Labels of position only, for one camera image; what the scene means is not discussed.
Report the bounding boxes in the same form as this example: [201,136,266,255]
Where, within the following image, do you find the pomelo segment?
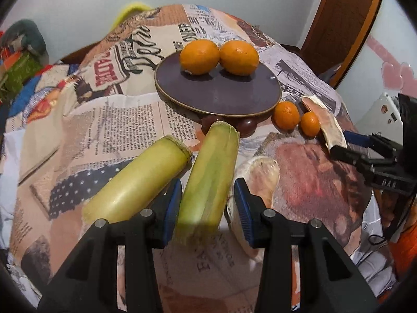
[225,155,280,263]
[301,95,347,151]

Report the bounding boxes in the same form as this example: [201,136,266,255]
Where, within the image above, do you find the sugarcane piece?
[174,121,240,244]
[82,135,192,225]

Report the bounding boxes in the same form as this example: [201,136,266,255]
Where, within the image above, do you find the white stickered suitcase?
[356,93,403,143]

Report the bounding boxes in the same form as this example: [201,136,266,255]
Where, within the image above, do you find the small tangerine right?
[299,112,321,137]

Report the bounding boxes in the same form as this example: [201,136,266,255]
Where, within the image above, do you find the small tangerine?
[272,101,301,131]
[299,112,321,137]

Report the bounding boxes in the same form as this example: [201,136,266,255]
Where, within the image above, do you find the small tangerine left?
[272,101,301,131]

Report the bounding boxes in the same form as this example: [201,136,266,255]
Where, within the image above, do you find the dark red jujube right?
[235,118,257,138]

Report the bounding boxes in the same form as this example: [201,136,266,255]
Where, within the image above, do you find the dark red jujube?
[201,115,223,135]
[235,118,257,138]

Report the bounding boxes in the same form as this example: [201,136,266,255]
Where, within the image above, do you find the brown wooden door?
[301,0,381,88]

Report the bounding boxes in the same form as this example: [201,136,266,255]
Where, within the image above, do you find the large orange right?
[220,40,259,76]

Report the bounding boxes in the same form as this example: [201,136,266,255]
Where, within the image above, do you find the large orange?
[220,40,259,76]
[180,39,220,75]

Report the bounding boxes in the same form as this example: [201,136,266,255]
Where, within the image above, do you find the dark round plate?
[154,52,282,118]

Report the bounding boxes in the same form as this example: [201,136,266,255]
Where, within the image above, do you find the newspaper print cloth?
[1,4,371,305]

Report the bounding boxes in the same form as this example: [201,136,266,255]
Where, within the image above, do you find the dark red jujube left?
[201,115,223,135]

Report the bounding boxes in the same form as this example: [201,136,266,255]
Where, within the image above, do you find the blue patchwork quilt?
[6,64,79,119]

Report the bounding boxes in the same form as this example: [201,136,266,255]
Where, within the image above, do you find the large orange left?
[180,39,220,75]

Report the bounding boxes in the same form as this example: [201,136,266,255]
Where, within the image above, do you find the grey neck pillow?
[1,19,46,57]

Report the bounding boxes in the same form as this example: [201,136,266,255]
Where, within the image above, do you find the pink heart wall sticker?
[366,35,417,98]

